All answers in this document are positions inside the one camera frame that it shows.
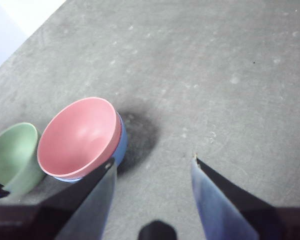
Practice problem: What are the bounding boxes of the green ribbed bowl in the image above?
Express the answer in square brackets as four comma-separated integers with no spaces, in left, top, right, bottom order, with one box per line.
[0,122,47,197]

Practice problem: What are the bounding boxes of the blue ribbed bowl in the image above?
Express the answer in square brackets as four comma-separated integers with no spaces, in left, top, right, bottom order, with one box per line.
[53,111,128,185]

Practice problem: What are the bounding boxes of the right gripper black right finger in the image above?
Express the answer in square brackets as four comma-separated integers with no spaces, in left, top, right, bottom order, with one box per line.
[191,153,300,240]

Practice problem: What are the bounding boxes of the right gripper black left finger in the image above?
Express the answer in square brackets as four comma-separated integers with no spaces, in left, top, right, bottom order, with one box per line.
[0,157,118,240]

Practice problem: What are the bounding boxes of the red ribbed bowl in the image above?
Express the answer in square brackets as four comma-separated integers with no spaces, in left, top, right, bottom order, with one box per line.
[36,96,122,179]

